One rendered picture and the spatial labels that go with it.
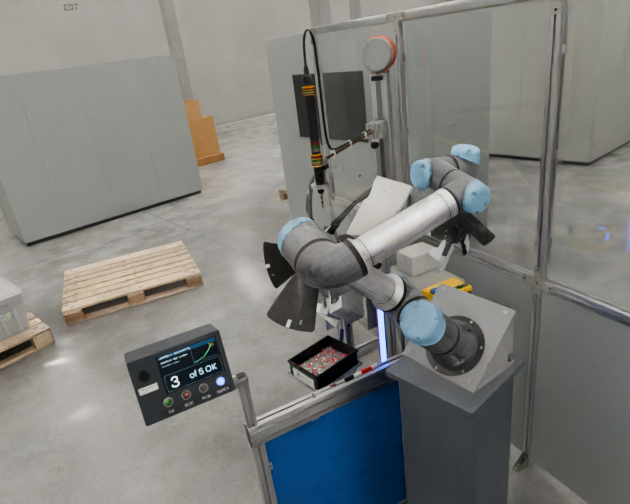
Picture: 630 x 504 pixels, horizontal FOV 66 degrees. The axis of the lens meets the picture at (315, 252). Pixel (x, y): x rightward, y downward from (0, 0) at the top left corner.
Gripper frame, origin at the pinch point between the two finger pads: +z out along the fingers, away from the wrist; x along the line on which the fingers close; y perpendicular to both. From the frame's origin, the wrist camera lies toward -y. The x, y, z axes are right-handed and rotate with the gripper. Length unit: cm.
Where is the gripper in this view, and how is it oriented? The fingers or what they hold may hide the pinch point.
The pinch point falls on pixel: (453, 265)
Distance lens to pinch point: 150.0
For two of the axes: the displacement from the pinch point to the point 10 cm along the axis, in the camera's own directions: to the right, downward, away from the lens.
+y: -7.2, -3.4, 6.0
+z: -0.1, 8.8, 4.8
